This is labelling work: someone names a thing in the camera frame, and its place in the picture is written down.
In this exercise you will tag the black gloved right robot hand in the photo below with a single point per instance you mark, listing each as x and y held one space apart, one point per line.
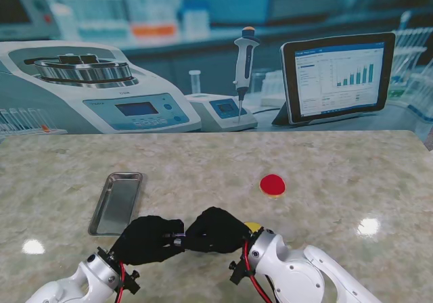
216 232

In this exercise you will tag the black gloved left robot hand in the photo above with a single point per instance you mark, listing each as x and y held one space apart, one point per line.
149 238

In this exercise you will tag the yellow-topped clear culture dish lid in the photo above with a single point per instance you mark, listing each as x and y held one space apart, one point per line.
253 226

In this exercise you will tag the red round filter paper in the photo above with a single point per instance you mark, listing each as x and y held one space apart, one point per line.
272 184

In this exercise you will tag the yellow-bottomed clear culture dish base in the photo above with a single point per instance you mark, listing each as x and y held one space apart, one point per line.
279 196

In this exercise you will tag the rectangular stainless steel tray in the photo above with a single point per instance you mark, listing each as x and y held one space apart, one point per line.
115 201

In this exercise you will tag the printed laboratory scene backdrop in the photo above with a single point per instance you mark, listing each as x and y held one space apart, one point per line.
216 80

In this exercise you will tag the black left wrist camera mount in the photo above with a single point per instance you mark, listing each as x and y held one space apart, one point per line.
132 281

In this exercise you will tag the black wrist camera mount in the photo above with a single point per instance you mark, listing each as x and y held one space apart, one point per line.
238 272
132 281

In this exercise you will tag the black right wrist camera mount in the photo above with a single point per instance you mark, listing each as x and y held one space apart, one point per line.
238 272

